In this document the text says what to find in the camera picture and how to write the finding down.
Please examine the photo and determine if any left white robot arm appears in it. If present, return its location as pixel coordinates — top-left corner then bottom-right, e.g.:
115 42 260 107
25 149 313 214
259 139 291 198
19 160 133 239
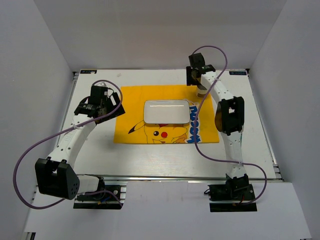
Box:
35 81 125 200

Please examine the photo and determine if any white rectangular plate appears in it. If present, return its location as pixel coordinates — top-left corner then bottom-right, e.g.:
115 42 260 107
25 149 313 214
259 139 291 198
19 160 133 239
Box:
143 100 191 125

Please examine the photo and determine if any yellow pikachu cloth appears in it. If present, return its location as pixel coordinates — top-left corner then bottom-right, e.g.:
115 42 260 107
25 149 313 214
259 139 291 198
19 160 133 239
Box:
113 85 220 144

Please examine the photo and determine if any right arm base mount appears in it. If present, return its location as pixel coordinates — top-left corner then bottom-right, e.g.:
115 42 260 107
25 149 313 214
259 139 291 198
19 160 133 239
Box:
203 179 258 213

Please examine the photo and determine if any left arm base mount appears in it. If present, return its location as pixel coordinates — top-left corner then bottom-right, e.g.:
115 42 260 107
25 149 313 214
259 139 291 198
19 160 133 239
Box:
73 176 127 210

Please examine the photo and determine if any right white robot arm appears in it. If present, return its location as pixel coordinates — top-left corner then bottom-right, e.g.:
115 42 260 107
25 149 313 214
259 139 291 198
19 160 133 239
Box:
186 53 249 200

